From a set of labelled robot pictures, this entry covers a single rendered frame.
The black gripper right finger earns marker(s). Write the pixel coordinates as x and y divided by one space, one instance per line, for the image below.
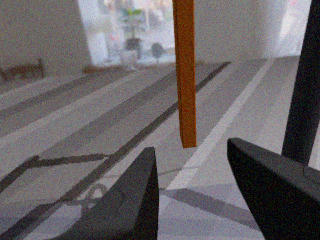
282 194

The orange handle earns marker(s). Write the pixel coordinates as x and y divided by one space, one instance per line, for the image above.
183 18

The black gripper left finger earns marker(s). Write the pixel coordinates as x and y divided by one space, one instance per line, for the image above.
128 211

